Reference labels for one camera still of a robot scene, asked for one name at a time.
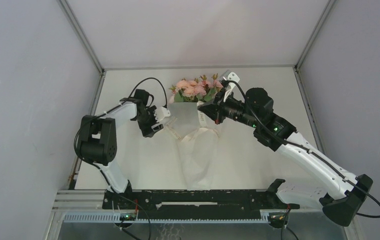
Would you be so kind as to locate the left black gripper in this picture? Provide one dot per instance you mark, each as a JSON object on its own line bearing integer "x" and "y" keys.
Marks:
{"x": 146, "y": 130}

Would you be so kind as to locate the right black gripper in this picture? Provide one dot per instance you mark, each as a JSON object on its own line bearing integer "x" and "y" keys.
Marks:
{"x": 216, "y": 112}

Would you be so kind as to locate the cream printed ribbon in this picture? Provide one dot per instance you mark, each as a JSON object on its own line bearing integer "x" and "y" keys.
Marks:
{"x": 187, "y": 120}

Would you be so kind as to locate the pink fake flower stem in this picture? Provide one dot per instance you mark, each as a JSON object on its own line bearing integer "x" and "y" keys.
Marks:
{"x": 216, "y": 85}
{"x": 204, "y": 90}
{"x": 183, "y": 91}

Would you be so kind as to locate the translucent white wrapping paper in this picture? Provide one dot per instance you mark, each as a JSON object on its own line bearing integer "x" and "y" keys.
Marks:
{"x": 196, "y": 154}

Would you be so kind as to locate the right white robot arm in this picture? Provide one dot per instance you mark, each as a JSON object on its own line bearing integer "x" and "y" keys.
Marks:
{"x": 340, "y": 193}

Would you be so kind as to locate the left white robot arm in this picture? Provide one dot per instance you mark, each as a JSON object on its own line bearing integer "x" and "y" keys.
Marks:
{"x": 96, "y": 140}

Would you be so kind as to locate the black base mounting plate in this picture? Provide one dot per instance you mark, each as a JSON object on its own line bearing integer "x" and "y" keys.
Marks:
{"x": 176, "y": 205}

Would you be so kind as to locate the left controller board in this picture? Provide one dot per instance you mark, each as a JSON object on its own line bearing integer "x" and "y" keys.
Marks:
{"x": 127, "y": 217}

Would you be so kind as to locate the controller board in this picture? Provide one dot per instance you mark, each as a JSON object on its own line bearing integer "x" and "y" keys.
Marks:
{"x": 276, "y": 217}
{"x": 127, "y": 217}

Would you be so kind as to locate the right controller board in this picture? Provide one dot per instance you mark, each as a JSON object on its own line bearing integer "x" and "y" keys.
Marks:
{"x": 276, "y": 217}

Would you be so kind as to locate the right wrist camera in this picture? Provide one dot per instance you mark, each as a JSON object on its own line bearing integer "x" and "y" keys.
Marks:
{"x": 228, "y": 80}

